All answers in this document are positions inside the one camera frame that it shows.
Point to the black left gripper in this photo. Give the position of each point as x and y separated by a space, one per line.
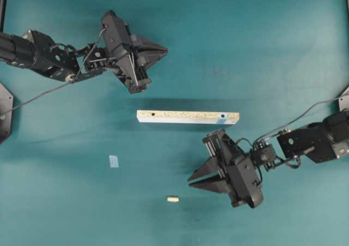
121 55

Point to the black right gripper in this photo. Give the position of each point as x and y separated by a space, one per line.
228 170

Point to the small white wooden rod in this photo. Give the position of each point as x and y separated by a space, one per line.
172 199

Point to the white wooden board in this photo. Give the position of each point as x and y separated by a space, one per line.
187 117

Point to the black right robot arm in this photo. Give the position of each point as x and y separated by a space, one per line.
320 142

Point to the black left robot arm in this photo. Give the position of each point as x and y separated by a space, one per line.
38 52

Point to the blue tape patch left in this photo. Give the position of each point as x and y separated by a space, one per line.
114 162

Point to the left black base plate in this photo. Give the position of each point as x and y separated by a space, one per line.
6 105

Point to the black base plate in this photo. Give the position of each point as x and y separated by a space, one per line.
343 102
6 105

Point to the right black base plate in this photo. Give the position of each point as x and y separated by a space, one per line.
343 102

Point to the black frame post left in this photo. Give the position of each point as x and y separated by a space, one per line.
3 4

